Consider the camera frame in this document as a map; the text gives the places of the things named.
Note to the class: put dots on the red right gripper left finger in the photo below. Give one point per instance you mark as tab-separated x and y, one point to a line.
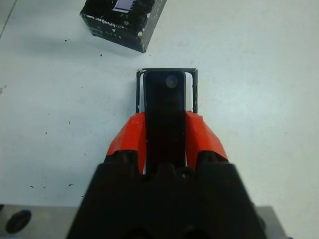
129	134

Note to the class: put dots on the black camera box lid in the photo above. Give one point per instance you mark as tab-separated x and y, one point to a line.
129	30

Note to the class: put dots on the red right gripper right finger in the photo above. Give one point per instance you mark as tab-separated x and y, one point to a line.
204	139

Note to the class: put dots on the black phone-like camera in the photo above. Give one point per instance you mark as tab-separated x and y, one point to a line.
164	119

